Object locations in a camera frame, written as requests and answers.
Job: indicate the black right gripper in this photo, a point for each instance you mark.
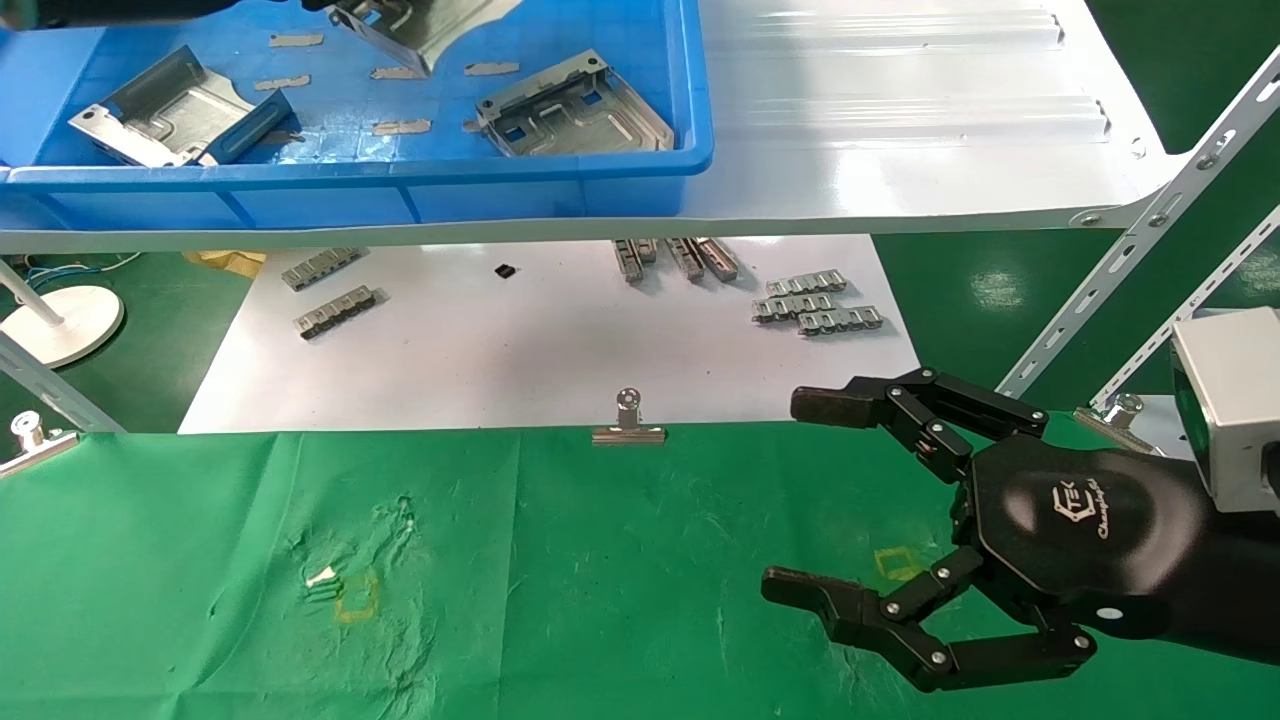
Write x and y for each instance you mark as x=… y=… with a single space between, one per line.
x=1080 y=530

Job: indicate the sheet metal bracket part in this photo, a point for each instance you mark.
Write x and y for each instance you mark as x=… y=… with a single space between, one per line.
x=580 y=115
x=430 y=35
x=170 y=115

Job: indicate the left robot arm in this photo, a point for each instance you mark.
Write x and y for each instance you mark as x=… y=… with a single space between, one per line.
x=120 y=8

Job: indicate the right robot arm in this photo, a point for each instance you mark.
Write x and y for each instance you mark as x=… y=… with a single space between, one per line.
x=1240 y=580

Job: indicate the grey metal connector strip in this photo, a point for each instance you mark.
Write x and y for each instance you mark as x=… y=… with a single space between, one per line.
x=686 y=260
x=718 y=258
x=648 y=250
x=628 y=262
x=325 y=268
x=807 y=283
x=793 y=307
x=840 y=321
x=337 y=311

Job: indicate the silver binder clip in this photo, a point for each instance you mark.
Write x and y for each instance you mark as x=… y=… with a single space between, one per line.
x=1125 y=408
x=628 y=435
x=30 y=445

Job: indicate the green table cloth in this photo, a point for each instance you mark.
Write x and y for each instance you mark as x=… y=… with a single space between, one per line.
x=600 y=600

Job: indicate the white metal shelf board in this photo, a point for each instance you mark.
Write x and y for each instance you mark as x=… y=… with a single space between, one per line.
x=900 y=150

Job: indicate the small white scrap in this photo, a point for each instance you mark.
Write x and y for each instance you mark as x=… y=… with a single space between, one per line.
x=320 y=577

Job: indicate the blue plastic bin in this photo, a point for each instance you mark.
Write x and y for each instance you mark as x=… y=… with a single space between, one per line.
x=300 y=205

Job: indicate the yellow protective garment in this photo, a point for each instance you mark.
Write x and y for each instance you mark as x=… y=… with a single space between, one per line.
x=235 y=262

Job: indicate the white round-base stand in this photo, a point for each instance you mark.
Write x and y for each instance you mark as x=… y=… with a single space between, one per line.
x=70 y=320

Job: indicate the perforated grey shelf post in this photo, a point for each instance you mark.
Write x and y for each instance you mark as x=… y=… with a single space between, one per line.
x=1140 y=240
x=1190 y=310
x=50 y=390

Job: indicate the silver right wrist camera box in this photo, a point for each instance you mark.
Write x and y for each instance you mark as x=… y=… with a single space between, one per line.
x=1235 y=400

